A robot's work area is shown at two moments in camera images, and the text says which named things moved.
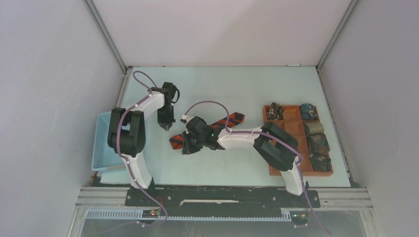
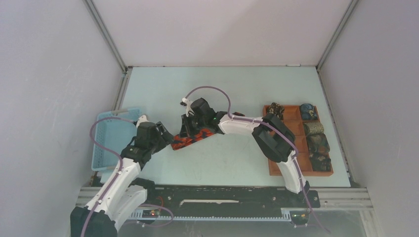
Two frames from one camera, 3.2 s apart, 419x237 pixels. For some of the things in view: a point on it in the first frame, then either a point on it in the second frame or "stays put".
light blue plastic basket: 104,158 stays put
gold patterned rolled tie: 314,128 stays put
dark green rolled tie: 317,142 stays put
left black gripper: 163,122 → 166,137
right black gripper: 188,148 → 186,126
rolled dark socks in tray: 275,111 stays put
